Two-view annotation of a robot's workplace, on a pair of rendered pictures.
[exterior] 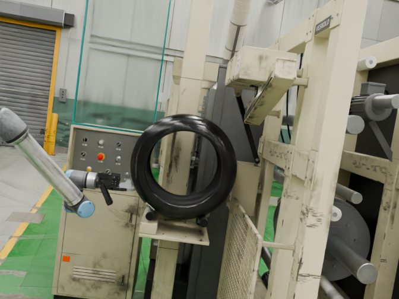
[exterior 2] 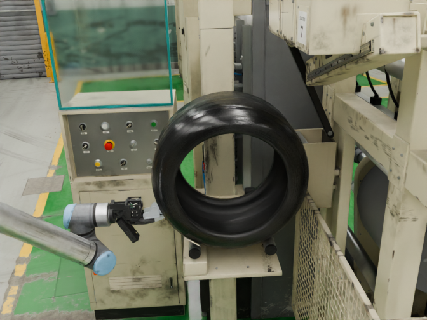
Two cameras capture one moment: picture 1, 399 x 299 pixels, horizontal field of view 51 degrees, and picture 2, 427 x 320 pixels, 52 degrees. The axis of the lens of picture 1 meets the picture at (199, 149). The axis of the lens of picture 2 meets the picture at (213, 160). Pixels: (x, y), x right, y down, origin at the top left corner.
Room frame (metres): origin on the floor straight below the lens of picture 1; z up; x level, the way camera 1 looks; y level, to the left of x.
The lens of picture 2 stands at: (0.75, 0.10, 1.81)
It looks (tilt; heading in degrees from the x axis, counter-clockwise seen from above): 22 degrees down; 1
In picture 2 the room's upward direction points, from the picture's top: 2 degrees counter-clockwise
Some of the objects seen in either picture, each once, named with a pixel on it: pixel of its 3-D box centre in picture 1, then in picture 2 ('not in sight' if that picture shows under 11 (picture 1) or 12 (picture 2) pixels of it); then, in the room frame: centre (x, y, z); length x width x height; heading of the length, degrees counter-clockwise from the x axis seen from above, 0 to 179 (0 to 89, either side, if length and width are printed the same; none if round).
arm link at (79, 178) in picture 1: (76, 179); (81, 216); (2.19, 0.62, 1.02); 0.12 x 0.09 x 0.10; 93
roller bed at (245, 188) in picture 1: (242, 187); (311, 167); (2.53, -0.29, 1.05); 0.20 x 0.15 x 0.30; 3
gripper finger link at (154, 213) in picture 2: (127, 185); (155, 213); (2.19, 0.35, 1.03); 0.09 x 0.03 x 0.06; 93
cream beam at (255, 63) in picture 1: (255, 72); (323, 16); (2.18, -0.23, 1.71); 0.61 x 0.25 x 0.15; 3
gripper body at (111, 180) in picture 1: (108, 181); (126, 211); (2.20, 0.46, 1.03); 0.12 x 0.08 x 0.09; 93
